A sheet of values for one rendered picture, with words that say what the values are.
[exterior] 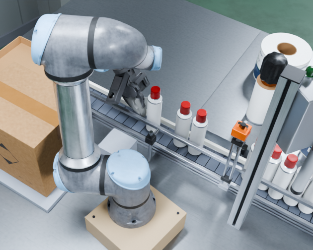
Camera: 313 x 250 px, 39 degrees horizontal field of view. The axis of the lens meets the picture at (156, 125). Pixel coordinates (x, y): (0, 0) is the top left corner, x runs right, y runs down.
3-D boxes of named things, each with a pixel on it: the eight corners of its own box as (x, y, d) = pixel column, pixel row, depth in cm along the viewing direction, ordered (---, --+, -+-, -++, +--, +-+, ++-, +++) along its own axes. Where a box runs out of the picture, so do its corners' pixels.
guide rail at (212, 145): (320, 200, 147) (322, 197, 146) (319, 202, 147) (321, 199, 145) (63, 71, 180) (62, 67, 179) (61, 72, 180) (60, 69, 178)
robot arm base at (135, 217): (165, 202, 141) (166, 184, 133) (135, 237, 133) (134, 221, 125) (127, 178, 147) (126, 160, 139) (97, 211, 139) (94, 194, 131)
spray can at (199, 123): (204, 149, 160) (212, 110, 145) (197, 158, 157) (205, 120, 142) (192, 142, 162) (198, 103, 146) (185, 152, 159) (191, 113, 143)
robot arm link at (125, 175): (147, 209, 128) (147, 183, 118) (101, 204, 129) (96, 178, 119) (153, 174, 136) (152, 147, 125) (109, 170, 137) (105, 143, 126)
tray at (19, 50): (74, 69, 191) (73, 61, 188) (33, 105, 176) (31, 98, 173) (21, 42, 200) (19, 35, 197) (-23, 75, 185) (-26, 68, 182)
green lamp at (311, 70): (316, 77, 100) (320, 70, 98) (307, 80, 99) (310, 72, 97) (310, 70, 101) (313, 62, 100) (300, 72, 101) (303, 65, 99)
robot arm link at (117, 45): (147, 16, 94) (163, 41, 142) (95, 13, 94) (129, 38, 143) (142, 72, 95) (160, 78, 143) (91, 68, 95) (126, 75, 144)
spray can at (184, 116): (190, 141, 162) (196, 102, 147) (183, 150, 159) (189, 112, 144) (177, 134, 164) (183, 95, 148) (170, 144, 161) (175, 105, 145)
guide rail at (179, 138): (318, 208, 139) (319, 206, 138) (316, 211, 138) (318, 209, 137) (49, 71, 172) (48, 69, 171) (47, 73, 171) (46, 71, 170)
